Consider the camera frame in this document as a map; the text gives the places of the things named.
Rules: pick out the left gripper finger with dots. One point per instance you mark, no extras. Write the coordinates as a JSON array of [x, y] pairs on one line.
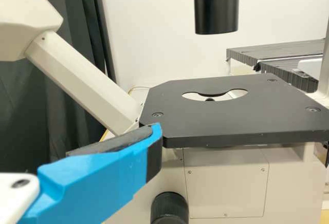
[[97, 183]]

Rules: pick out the cream microscope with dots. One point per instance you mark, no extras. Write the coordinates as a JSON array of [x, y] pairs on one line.
[[231, 121]]

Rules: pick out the black platform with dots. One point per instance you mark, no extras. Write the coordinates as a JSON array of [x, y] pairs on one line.
[[282, 73], [270, 49]]

